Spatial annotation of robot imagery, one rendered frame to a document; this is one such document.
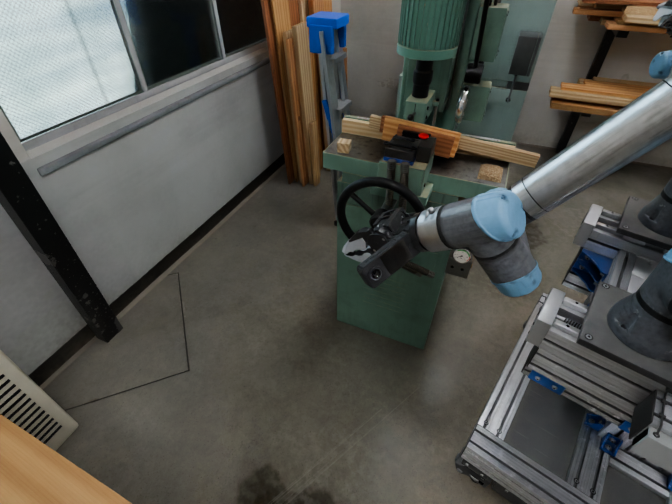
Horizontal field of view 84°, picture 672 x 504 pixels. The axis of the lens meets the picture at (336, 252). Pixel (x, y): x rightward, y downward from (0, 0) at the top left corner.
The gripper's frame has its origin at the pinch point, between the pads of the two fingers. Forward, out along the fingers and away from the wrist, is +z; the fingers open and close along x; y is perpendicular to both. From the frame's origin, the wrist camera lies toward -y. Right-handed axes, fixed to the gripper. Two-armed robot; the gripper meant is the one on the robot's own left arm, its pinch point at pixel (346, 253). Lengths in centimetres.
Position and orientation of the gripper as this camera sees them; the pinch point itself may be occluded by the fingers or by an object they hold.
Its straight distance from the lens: 78.8
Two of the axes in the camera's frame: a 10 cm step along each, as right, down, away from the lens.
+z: -6.4, 1.3, 7.6
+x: -5.6, -7.5, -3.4
